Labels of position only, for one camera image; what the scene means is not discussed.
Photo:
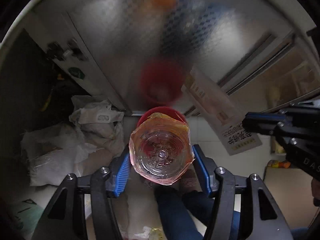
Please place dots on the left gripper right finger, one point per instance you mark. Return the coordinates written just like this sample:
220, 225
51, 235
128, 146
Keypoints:
201, 165

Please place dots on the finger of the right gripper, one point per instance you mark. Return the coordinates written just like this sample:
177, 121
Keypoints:
263, 127
265, 116

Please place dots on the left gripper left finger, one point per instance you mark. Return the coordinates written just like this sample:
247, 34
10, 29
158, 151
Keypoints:
122, 175

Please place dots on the white pink sachet packet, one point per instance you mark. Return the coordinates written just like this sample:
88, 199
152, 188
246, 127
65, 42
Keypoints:
221, 113

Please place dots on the orange plastic cup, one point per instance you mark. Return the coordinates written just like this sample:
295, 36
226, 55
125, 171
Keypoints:
160, 150

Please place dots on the red trash bin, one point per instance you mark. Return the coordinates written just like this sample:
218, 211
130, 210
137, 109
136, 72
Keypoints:
161, 113

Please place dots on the white plastic sack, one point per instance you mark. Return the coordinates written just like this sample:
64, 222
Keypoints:
92, 139

